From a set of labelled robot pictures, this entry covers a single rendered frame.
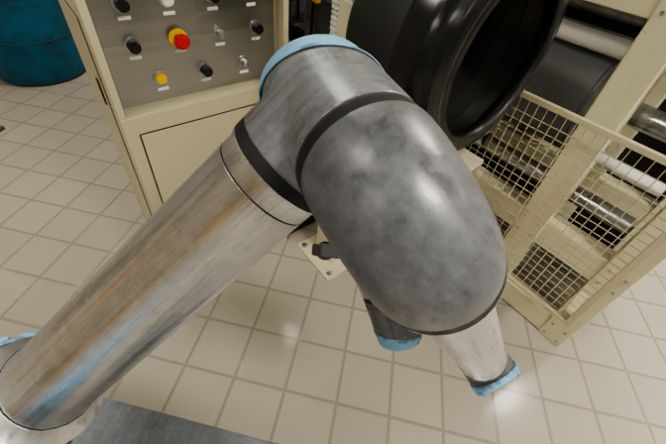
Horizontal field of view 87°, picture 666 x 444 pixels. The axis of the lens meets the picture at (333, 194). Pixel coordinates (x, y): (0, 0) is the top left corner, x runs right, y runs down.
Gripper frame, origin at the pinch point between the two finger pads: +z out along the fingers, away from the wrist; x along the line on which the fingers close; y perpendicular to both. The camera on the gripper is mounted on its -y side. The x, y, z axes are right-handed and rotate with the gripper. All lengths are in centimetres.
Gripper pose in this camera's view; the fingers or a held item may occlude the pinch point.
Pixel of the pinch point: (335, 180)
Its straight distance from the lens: 70.9
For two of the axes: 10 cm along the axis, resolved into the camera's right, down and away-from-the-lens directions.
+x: 3.9, -0.6, -9.2
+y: 8.6, -3.3, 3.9
